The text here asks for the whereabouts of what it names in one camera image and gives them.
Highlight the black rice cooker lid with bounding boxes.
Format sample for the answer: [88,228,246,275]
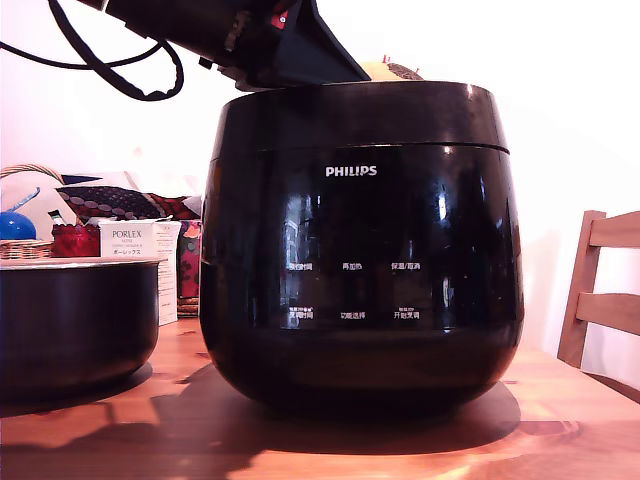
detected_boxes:
[210,79,512,162]

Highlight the black rice cooker body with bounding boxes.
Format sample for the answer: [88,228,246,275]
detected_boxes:
[198,142,526,420]

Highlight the tan globe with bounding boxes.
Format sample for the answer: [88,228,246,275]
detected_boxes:
[357,54,426,83]

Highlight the dark patterned cushion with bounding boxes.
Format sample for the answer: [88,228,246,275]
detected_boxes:
[54,171,203,225]

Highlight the red floral box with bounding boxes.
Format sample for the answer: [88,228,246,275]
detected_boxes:
[176,218,203,318]

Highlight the white Porlex box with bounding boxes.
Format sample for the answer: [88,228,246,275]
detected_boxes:
[98,217,183,326]

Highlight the red glass jar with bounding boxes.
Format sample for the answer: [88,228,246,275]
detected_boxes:
[50,223,101,259]

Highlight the white cloth with blue print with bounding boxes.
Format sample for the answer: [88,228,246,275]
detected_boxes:
[0,173,82,227]

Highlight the blue ball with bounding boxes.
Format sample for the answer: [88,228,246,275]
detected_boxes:
[0,210,38,242]

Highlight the wicker basket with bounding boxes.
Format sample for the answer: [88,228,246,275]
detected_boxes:
[0,163,66,261]

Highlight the black inner pot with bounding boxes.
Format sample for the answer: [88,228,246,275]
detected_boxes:
[0,257,170,401]

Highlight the wooden chair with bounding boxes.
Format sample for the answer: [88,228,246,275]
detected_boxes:
[556,209,640,392]

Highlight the black looping cable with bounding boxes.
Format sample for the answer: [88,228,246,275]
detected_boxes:
[0,39,166,71]
[46,0,185,103]

